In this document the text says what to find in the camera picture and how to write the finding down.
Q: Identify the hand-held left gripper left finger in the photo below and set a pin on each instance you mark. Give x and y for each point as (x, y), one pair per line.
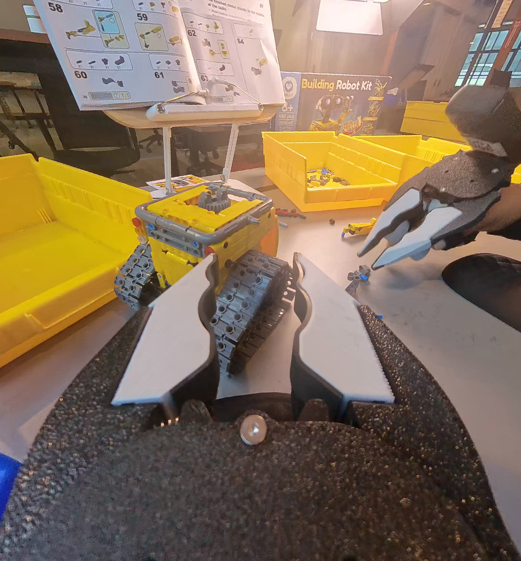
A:
(164, 351)

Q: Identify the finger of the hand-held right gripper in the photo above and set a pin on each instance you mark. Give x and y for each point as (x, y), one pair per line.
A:
(392, 219)
(422, 232)

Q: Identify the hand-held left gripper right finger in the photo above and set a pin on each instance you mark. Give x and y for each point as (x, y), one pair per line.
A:
(341, 351)

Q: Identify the large yellow bin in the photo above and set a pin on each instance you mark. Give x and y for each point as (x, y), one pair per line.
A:
(330, 200)

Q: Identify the grey bent beam piece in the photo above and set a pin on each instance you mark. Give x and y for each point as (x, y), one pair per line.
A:
(357, 279)

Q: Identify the yellow toy tracked robot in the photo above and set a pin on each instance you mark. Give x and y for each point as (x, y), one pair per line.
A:
(199, 215)

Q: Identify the grey desk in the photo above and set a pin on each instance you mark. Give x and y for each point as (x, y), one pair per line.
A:
(453, 368)

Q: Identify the small yellow block assembly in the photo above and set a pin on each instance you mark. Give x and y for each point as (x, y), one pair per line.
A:
(358, 228)

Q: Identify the yellow bins stack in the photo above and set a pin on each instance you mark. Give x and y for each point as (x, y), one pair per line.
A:
(427, 118)

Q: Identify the black dimpled cushion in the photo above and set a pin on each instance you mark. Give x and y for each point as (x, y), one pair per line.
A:
(497, 289)

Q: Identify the pile of small building pieces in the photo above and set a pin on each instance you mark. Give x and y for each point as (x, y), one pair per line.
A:
(288, 213)

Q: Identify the blue printed cardboard box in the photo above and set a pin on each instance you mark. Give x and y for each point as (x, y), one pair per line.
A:
(339, 86)

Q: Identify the wide yellow bin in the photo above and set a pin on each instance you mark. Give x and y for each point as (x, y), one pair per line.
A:
(32, 272)

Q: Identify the printed sticker sheet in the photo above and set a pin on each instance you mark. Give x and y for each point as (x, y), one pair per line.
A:
(177, 182)

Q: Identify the white light panel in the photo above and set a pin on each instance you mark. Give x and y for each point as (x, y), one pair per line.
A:
(348, 13)

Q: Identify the white book stand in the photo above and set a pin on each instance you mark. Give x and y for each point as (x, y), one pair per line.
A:
(199, 107)

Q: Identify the black office chair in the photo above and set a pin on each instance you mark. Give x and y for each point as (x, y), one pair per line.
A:
(94, 131)

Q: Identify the instruction booklet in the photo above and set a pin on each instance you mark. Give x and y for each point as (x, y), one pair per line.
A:
(129, 53)

